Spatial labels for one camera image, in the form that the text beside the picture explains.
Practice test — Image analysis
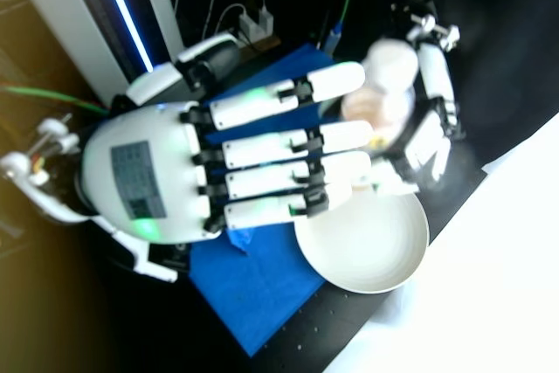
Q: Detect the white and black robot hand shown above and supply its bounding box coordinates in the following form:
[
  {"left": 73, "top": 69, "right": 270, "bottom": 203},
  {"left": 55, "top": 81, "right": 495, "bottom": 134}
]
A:
[
  {"left": 369, "top": 40, "right": 460, "bottom": 196},
  {"left": 80, "top": 31, "right": 376, "bottom": 245}
]

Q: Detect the orange juice plastic bottle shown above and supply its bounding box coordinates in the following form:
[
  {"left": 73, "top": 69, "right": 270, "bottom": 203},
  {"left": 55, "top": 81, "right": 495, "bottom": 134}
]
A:
[{"left": 338, "top": 38, "right": 420, "bottom": 151}]

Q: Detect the white bowl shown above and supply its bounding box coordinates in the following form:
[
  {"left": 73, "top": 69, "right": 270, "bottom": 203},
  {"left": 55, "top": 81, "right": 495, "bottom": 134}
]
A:
[{"left": 292, "top": 191, "right": 431, "bottom": 294}]

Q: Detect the blue cloth mat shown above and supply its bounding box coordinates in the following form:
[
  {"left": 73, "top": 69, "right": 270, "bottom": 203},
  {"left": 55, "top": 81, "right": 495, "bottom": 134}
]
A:
[{"left": 187, "top": 43, "right": 350, "bottom": 357}]

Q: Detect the blue plug connector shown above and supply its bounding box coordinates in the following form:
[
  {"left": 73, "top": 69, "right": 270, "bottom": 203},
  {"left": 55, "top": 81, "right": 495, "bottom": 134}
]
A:
[{"left": 326, "top": 22, "right": 345, "bottom": 52}]

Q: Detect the white pillar with blue light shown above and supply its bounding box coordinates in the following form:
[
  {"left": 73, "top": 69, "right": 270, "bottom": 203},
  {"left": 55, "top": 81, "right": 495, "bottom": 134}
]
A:
[{"left": 0, "top": 0, "right": 185, "bottom": 104}]

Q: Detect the white power adapter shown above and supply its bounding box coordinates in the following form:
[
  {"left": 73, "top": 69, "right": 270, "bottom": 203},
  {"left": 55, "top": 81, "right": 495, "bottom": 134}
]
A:
[{"left": 238, "top": 8, "right": 275, "bottom": 38}]

